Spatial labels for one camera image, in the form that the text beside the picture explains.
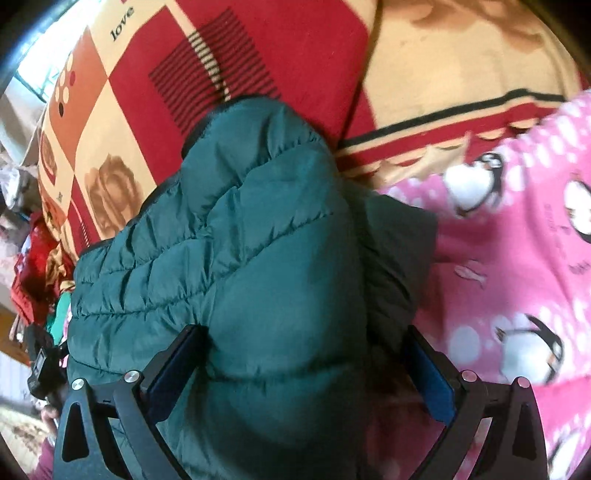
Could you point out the window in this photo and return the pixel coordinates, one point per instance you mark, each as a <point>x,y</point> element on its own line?
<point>41,69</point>

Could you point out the red floral printed blanket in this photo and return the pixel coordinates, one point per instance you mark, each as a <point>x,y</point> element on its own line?
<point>286,55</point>

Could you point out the red cloth pile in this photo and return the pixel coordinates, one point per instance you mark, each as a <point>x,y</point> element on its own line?
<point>32,277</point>

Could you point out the pink penguin printed blanket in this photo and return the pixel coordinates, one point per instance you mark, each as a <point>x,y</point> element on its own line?
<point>508,277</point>

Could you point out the teal cloth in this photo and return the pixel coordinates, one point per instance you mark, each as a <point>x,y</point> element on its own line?
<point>60,314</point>

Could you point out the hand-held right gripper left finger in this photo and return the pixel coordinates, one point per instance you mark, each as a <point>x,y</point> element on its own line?
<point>168,369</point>

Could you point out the green puffer jacket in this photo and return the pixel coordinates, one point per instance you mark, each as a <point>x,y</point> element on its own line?
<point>258,277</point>

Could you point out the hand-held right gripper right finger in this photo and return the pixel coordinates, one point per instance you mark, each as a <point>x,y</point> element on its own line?
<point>434,383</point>

